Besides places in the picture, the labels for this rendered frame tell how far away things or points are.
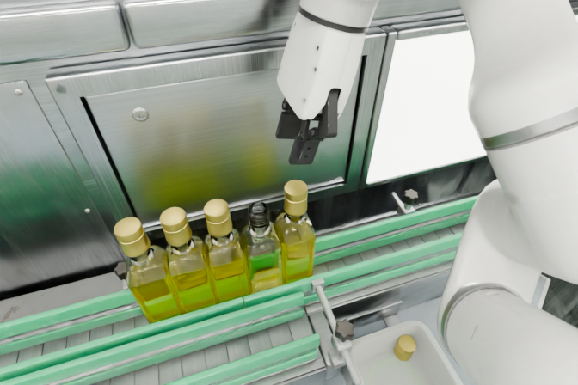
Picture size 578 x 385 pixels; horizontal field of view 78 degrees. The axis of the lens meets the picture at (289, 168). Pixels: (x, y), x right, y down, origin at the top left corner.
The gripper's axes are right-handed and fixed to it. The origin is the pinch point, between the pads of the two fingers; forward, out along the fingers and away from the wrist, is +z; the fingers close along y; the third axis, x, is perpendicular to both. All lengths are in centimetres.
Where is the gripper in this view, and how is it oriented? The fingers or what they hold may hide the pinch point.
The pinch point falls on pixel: (296, 138)
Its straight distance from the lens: 45.5
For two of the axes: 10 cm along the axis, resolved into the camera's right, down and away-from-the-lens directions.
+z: -2.4, 7.7, 5.9
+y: 3.1, 6.4, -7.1
